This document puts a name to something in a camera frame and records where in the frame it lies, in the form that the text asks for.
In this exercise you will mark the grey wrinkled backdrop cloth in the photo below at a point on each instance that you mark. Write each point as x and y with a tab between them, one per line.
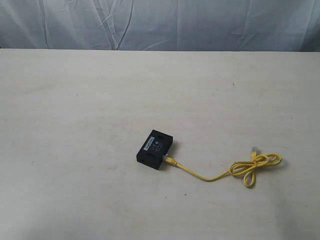
161	25

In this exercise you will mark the small black electronic box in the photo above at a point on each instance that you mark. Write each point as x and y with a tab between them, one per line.
154	150

